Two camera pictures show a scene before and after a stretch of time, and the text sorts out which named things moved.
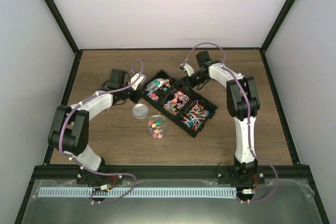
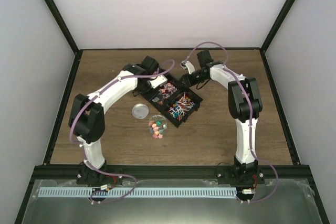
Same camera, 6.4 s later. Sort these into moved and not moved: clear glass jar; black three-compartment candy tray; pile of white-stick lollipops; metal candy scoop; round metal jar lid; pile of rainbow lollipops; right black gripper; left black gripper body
Moved: pile of white-stick lollipops; pile of rainbow lollipops; metal candy scoop; black three-compartment candy tray; left black gripper body
Not moved: right black gripper; clear glass jar; round metal jar lid
